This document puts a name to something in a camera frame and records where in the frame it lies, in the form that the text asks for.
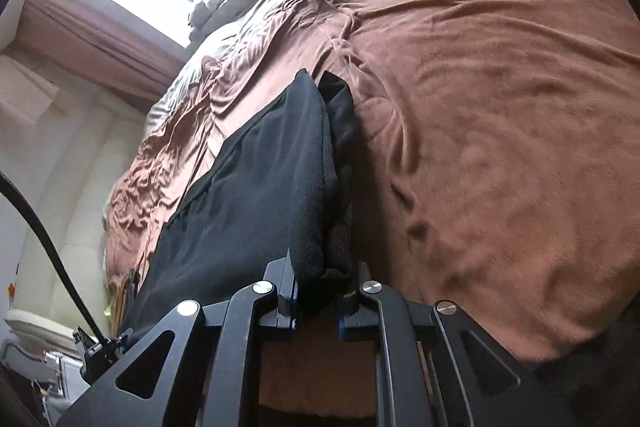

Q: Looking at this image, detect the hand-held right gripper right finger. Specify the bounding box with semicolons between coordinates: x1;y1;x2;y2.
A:
337;264;581;427

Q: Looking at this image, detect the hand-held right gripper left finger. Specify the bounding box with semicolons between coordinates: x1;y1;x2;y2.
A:
57;257;301;427

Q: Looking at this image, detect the black long-sleeve sweater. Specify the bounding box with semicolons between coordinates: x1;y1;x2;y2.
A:
120;68;358;333

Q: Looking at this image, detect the brown folded garment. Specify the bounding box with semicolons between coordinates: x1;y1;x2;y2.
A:
107;274;132;328

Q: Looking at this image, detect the bed with brown blanket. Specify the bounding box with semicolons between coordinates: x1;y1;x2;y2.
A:
102;0;626;408

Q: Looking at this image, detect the cream padded headboard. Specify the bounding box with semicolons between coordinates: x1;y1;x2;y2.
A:
0;97;151;338

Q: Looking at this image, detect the beige duvet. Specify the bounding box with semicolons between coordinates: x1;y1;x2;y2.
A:
145;0;361;132

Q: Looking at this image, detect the pink curtain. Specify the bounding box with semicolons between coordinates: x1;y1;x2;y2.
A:
22;0;191;108

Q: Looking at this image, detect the black cable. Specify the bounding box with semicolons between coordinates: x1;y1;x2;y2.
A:
0;172;108;343

